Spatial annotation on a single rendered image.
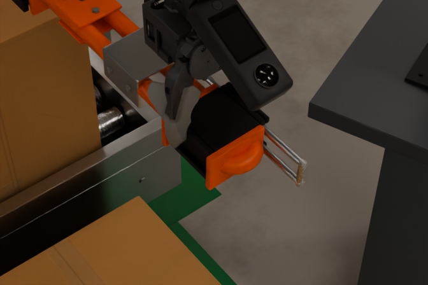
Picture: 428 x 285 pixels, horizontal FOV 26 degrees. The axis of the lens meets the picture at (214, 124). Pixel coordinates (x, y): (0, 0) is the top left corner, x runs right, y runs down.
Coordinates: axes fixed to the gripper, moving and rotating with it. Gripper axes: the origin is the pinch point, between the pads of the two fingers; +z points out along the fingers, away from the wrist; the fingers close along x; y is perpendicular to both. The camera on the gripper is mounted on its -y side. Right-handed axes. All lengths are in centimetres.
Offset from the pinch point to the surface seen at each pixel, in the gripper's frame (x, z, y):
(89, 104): -16, 54, 59
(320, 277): -60, 125, 34
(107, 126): -23, 71, 66
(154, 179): -25, 79, 53
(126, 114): -27, 70, 66
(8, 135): 2, 51, 59
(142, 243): -11, 71, 36
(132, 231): -11, 71, 40
